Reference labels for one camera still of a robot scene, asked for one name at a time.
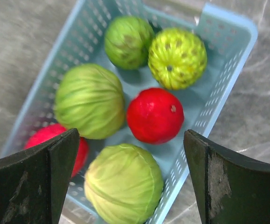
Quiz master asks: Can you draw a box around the light blue plastic basket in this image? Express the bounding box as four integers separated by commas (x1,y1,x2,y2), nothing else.
0,0,259,224

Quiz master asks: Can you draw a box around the green custard apple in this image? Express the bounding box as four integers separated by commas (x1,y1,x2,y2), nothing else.
148,28,207,90

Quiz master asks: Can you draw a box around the small green fruit back left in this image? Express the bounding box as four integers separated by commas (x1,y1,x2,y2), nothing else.
104,15,155,70

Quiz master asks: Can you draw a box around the green cabbage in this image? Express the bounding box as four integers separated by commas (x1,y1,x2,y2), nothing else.
54,63,125,140
84,143,164,224

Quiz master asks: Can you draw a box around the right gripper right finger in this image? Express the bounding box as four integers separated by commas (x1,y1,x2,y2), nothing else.
183,130,270,224

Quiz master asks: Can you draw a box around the small red apple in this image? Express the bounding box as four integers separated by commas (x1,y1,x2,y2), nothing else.
126,87,185,145

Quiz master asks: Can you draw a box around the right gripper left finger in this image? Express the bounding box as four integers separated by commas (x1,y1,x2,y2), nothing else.
0,128,80,224

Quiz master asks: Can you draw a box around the red pomegranate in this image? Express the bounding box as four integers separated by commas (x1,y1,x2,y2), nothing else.
24,124,89,178

